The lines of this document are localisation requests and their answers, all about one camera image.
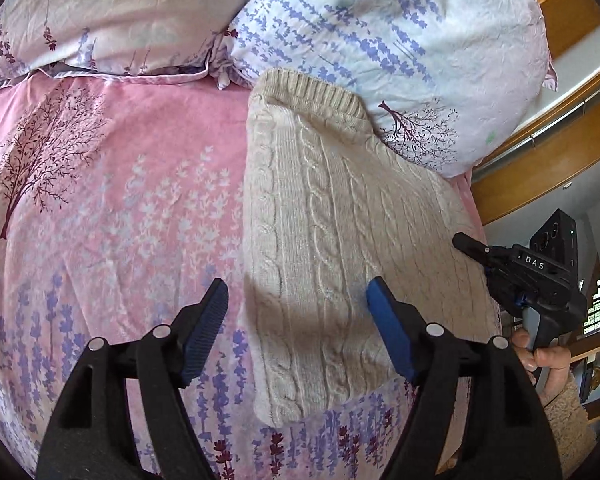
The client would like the person's right hand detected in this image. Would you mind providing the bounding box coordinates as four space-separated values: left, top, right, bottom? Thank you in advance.
510 327 574 387

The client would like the white tree print pillow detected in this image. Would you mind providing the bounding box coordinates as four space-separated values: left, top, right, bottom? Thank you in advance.
215 0 558 178

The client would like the pink floral pillow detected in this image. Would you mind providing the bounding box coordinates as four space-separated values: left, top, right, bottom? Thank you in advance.
0 0 301 96

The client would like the pink floral bed sheet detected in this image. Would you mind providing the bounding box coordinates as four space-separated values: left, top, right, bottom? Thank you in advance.
0 72 486 480

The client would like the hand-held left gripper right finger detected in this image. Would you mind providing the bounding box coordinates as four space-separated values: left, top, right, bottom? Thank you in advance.
366 276 563 480

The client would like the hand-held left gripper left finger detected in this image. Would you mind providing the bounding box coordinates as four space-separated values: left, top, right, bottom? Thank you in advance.
35 278 229 480

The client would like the beige cable knit sweater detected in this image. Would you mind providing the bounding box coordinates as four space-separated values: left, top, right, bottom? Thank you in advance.
241 67 503 428

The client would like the person's right forearm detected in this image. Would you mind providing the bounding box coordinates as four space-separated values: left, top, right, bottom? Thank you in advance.
537 370 598 476

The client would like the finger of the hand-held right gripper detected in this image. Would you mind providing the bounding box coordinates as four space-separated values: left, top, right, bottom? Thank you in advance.
452 232 492 266

